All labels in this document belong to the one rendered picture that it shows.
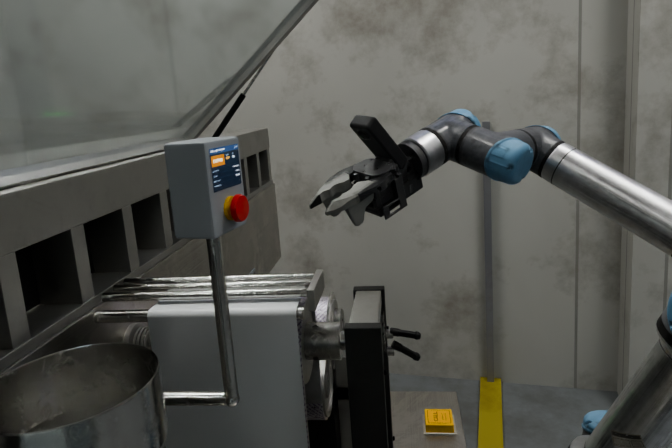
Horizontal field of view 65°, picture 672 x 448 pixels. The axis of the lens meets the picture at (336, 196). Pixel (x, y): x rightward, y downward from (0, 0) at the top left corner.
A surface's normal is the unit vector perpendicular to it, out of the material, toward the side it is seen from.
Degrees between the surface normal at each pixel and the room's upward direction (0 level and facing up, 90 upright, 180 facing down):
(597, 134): 90
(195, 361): 90
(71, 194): 90
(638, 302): 90
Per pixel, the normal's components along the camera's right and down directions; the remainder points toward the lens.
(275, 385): -0.12, 0.18
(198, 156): -0.33, 0.19
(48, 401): 0.72, 0.07
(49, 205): 0.99, -0.04
